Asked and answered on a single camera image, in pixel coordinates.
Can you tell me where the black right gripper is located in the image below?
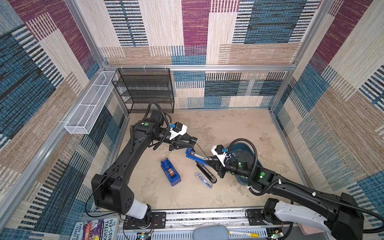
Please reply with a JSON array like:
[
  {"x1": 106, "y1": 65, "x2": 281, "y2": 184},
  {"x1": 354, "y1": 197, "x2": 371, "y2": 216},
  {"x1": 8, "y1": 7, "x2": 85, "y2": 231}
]
[{"x1": 205, "y1": 155, "x2": 250, "y2": 180}]

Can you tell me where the blue and black stapler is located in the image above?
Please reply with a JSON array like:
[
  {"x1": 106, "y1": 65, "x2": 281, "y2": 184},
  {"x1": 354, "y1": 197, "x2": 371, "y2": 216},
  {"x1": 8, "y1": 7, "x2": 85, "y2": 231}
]
[{"x1": 186, "y1": 147, "x2": 211, "y2": 166}]

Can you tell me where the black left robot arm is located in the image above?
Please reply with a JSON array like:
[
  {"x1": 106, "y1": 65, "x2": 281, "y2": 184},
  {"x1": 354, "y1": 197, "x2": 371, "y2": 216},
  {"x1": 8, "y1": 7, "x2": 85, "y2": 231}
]
[{"x1": 90, "y1": 102, "x2": 198, "y2": 228}]

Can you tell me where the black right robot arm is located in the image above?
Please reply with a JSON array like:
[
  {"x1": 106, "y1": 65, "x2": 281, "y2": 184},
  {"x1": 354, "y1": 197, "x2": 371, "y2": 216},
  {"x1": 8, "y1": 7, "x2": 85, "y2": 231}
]
[{"x1": 204, "y1": 138, "x2": 384, "y2": 240}]

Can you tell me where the teal plastic tray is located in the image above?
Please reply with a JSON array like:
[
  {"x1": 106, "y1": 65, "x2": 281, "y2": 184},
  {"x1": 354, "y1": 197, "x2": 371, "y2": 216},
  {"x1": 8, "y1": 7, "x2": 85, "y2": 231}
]
[{"x1": 228, "y1": 142, "x2": 255, "y2": 186}]

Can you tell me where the blue tape dispenser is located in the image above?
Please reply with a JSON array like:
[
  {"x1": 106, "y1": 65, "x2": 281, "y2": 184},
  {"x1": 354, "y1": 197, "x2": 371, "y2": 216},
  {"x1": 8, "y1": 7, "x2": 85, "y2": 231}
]
[{"x1": 161, "y1": 158, "x2": 181, "y2": 187}]

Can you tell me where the grey-blue fabric case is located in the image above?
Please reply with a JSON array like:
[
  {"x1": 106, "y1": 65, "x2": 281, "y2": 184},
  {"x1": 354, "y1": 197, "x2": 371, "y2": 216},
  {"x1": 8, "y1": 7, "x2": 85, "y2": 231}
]
[{"x1": 193, "y1": 226, "x2": 229, "y2": 240}]

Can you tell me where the yellow white marker pen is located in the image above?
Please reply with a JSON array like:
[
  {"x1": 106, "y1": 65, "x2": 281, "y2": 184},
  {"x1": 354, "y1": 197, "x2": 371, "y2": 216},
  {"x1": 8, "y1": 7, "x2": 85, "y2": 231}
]
[{"x1": 228, "y1": 231, "x2": 260, "y2": 238}]

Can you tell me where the colourful book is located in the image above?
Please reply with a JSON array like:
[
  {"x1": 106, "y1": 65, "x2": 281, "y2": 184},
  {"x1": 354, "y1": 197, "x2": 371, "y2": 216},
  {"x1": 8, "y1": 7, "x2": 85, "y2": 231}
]
[{"x1": 70, "y1": 218, "x2": 119, "y2": 240}]

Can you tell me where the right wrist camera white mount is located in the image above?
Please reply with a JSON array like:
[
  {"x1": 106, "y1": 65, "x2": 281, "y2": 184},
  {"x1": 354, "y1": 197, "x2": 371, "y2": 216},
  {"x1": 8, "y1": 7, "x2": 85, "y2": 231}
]
[{"x1": 211, "y1": 145, "x2": 231, "y2": 167}]

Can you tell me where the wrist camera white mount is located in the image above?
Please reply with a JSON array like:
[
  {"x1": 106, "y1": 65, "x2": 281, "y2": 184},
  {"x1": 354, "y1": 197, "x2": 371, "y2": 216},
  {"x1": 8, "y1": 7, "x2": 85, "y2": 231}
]
[
  {"x1": 169, "y1": 122, "x2": 188, "y2": 140},
  {"x1": 211, "y1": 145, "x2": 231, "y2": 167}
]

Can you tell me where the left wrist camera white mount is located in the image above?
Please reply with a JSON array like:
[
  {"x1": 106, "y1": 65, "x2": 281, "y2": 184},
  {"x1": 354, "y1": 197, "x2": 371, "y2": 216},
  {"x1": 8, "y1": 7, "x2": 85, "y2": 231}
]
[{"x1": 169, "y1": 122, "x2": 188, "y2": 140}]

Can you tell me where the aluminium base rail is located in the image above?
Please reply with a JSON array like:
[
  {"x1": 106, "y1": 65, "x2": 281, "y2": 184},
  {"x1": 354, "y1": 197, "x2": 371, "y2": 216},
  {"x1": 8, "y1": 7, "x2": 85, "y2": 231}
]
[{"x1": 109, "y1": 207, "x2": 289, "y2": 240}]

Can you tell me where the black wire mesh shelf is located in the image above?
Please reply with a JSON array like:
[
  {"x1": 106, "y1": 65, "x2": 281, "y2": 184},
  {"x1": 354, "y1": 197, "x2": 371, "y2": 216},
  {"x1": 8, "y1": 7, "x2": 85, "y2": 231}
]
[{"x1": 112, "y1": 68, "x2": 175, "y2": 113}]

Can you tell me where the white wire mesh basket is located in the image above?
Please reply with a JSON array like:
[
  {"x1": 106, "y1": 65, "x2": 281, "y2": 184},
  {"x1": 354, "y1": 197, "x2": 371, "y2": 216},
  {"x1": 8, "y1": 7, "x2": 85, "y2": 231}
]
[{"x1": 65, "y1": 71, "x2": 115, "y2": 135}]

